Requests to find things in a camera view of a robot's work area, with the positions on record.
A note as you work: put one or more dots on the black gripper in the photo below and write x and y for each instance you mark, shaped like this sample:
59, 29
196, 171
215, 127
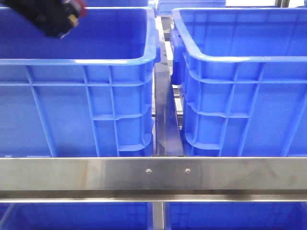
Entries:
55, 18

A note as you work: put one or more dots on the red push button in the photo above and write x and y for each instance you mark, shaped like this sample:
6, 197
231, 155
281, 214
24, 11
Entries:
80, 7

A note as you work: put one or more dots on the blue crate rear left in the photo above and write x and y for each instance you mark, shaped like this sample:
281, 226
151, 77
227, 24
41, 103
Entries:
120, 3

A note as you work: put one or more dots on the large blue crate left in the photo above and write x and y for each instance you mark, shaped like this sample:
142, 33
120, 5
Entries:
88, 94

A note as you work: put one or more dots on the large blue crate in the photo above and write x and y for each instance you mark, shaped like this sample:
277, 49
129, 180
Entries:
88, 94
242, 74

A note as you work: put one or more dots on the blue crate rear right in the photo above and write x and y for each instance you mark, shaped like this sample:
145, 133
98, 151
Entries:
165, 7

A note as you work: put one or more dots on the steel centre divider bar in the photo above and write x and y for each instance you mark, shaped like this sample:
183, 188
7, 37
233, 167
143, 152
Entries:
168, 140

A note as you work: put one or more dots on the large blue crate right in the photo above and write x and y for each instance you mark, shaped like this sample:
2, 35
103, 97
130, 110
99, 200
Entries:
242, 74

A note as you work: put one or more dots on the blue crate lower left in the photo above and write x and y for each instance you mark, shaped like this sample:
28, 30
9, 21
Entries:
78, 216

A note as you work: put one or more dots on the blue crate lower right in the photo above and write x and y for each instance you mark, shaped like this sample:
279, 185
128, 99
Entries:
236, 216

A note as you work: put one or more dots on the steel shelf front rail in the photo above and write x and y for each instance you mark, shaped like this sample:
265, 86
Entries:
126, 180

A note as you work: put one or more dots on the steel lower vertical post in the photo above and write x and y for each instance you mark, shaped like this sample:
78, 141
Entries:
159, 216

